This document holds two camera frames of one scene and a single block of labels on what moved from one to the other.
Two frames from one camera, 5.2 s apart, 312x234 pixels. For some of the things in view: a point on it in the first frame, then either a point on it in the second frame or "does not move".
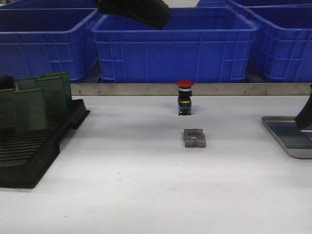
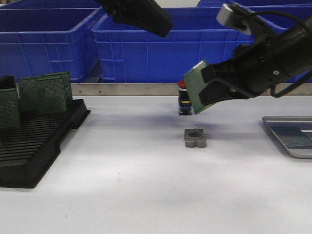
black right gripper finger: [304, 119] to [216, 89]
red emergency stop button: [185, 100] does not move
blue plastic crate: [34, 41] does not move
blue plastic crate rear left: [50, 6] does not move
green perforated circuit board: [8, 108] does not move
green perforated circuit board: [30, 109] to [193, 79]
